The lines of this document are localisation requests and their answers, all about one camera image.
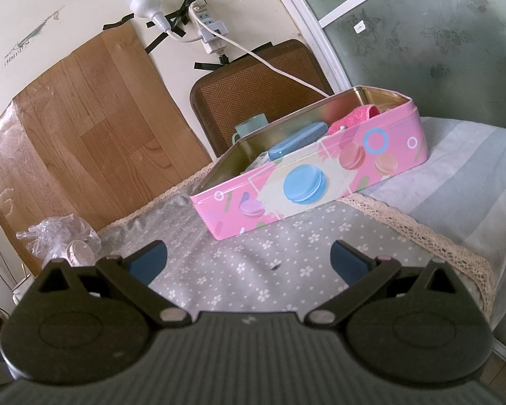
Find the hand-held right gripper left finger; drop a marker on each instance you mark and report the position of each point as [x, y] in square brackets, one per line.
[148, 261]

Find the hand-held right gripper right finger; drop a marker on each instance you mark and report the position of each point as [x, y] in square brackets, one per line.
[349, 263]

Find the pink macaron print tin box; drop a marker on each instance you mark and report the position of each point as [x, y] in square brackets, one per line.
[341, 181]

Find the blue plastic case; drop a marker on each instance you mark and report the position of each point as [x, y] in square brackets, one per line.
[297, 141]

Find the pink fuzzy sock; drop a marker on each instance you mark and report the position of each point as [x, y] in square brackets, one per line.
[356, 118]

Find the stack of white paper cups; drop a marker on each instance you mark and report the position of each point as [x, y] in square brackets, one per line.
[82, 253]

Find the grey floral tablecloth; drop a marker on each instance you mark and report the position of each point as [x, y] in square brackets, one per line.
[244, 261]

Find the clear plastic bag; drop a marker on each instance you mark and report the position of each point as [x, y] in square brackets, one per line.
[55, 236]

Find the white enamel mug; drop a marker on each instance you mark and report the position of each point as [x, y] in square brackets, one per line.
[22, 290]

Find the wood grain sheet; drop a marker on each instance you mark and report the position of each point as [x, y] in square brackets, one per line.
[101, 135]

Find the teal plastic cup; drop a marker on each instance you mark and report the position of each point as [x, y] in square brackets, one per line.
[249, 128]

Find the black tape strip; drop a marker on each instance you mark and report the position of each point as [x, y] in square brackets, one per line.
[118, 22]
[158, 43]
[208, 66]

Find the white framed frosted window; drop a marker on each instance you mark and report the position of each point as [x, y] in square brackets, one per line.
[426, 50]

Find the white power strip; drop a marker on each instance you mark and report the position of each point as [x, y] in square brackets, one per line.
[208, 29]

